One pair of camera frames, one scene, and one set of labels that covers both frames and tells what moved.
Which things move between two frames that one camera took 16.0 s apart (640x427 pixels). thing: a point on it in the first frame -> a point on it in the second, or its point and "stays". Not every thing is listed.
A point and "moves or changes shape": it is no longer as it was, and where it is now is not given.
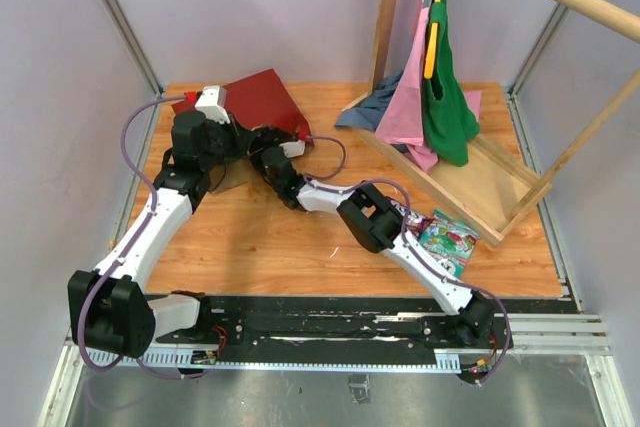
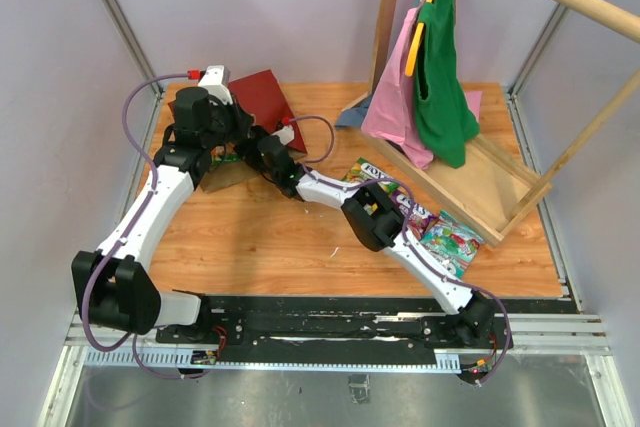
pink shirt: (402, 121) moves or changes shape
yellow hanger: (433, 33) -> (419, 30)
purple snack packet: (415, 222) moves or changes shape
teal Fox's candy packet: (449, 240) stays
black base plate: (341, 322) stays
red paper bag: (256, 101) stays
